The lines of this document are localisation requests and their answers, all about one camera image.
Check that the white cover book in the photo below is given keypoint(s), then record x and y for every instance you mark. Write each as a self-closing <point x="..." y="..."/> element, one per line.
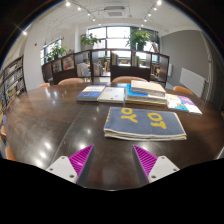
<point x="111" y="95"/>

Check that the bushy green potted plant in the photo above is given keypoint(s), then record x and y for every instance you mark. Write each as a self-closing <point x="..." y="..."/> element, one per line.
<point x="56" y="51"/>

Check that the large green potted plant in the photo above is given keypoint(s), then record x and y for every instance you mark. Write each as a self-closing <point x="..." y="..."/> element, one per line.
<point x="138" y="37"/>

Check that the small white wall radiator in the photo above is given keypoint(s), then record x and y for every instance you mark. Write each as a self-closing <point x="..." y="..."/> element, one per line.
<point x="169" y="70"/>

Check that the ceiling air conditioner cassette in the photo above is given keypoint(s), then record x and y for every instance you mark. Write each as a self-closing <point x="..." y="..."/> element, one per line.
<point x="115" y="12"/>

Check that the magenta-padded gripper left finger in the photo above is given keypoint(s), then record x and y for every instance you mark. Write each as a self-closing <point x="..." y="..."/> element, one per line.
<point x="64" y="166"/>

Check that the small green potted plant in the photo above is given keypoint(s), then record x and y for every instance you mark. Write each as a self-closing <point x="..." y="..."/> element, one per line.
<point x="89" y="40"/>

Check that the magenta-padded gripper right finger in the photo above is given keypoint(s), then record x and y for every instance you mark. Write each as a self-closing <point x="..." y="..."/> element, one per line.
<point x="161" y="166"/>

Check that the thick beige book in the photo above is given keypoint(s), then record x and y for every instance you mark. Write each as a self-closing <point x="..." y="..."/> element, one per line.
<point x="148" y="88"/>

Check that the ceiling lights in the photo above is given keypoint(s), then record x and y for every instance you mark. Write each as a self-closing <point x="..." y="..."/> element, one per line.
<point x="68" y="3"/>

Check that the colourful illustrated booklet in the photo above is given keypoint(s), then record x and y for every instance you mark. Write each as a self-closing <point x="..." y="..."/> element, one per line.
<point x="175" y="103"/>

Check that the dark wooden shelf unit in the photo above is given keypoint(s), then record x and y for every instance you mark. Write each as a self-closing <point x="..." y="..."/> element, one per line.
<point x="126" y="71"/>

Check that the purple and white booklet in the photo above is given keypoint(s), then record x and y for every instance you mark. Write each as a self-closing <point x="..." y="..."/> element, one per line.
<point x="190" y="105"/>

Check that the wide white wall radiator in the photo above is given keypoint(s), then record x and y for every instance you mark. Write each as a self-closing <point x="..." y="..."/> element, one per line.
<point x="191" y="81"/>

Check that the large book with blue cover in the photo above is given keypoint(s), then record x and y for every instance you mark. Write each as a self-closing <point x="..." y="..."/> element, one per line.
<point x="140" y="98"/>

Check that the tall wall bookshelf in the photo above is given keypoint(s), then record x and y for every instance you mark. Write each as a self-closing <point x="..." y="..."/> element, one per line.
<point x="13" y="80"/>

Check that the grey towel with yellow letters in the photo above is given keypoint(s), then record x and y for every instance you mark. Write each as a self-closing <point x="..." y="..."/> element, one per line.
<point x="143" y="125"/>

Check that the orange chairs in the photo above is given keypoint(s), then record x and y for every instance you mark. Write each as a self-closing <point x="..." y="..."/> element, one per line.
<point x="70" y="81"/>

